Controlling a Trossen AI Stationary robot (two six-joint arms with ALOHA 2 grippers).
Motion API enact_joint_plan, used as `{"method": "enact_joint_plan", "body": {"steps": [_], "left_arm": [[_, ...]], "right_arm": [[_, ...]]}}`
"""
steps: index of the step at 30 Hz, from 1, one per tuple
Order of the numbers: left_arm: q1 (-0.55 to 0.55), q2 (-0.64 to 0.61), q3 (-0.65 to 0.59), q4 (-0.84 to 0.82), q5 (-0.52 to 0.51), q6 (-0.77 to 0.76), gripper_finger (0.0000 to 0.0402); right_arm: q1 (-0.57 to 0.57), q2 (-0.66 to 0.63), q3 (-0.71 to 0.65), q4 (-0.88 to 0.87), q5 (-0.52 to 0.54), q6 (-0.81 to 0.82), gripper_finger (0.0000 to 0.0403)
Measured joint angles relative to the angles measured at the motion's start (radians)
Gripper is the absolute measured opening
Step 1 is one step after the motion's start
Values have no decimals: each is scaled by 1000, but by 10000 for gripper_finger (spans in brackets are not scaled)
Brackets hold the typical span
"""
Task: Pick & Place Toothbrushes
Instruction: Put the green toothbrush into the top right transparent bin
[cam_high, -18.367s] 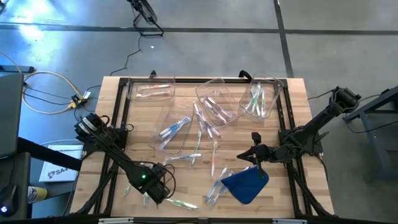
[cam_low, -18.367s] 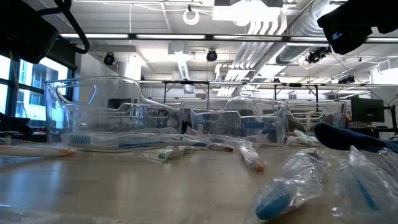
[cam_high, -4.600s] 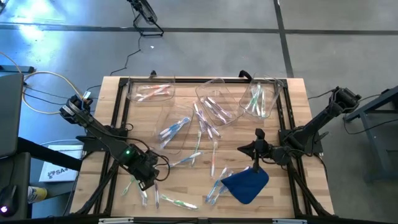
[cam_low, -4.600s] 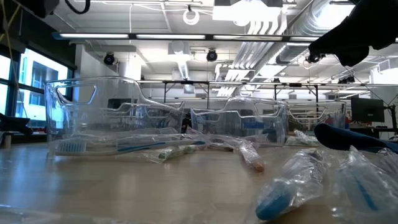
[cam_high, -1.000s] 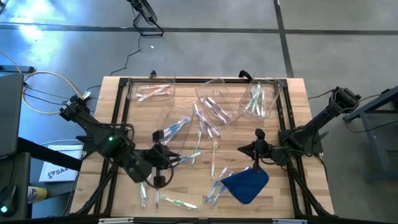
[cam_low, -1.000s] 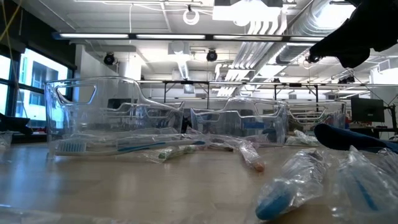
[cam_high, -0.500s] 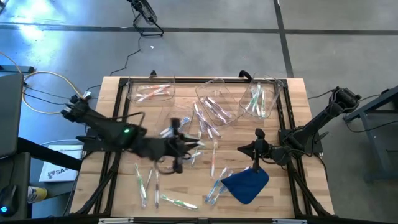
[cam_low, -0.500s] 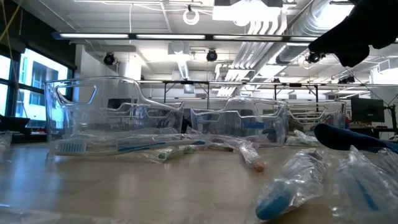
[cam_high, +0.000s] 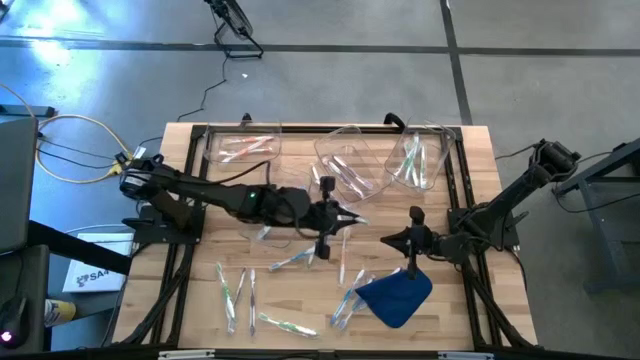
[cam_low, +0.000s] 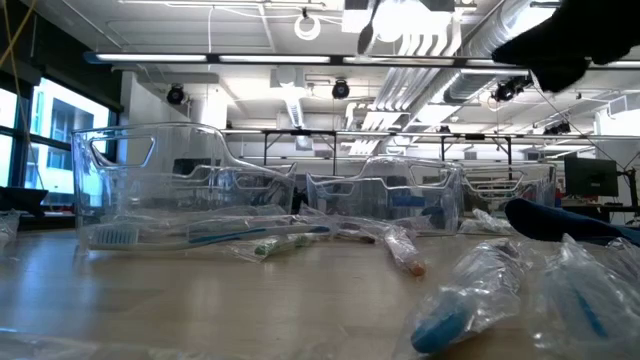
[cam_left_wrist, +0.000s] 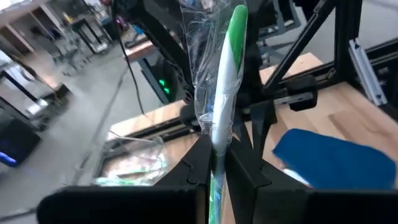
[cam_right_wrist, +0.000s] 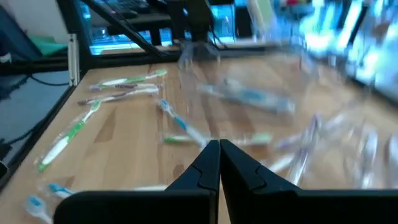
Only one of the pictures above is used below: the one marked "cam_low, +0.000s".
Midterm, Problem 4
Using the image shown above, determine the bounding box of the silver ventilation duct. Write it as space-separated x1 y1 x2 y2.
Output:
442 4 531 104

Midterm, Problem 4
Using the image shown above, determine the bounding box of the blue white toothbrush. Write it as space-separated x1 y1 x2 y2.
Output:
88 222 334 252
394 237 529 359
527 232 640 354

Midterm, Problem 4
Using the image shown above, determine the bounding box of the black shelf frame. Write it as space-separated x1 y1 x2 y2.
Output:
219 128 640 174

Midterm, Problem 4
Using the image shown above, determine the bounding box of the window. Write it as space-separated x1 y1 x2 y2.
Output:
0 74 121 196

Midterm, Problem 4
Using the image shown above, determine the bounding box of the overhead light bar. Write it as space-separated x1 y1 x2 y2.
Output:
82 49 640 70

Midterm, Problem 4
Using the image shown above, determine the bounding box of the clear wrapped toothbrush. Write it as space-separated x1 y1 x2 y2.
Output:
458 207 517 237

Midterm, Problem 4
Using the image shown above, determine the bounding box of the maroon white wrapped toothbrush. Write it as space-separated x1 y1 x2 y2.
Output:
332 217 429 279

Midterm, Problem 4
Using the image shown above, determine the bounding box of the clear plastic bin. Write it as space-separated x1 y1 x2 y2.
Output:
305 154 464 237
70 122 300 241
459 162 558 224

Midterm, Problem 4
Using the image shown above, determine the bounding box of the black laptop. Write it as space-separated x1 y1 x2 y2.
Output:
0 184 50 216

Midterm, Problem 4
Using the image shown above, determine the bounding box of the black computer monitor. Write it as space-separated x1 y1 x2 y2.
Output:
563 155 620 199

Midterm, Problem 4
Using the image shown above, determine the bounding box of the white cable coil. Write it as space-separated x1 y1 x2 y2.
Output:
293 12 323 42

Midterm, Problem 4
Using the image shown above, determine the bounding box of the blue cloth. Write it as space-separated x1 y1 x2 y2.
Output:
503 197 640 247

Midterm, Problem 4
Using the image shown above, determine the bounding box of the yellow cable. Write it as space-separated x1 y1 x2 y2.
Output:
0 0 39 69

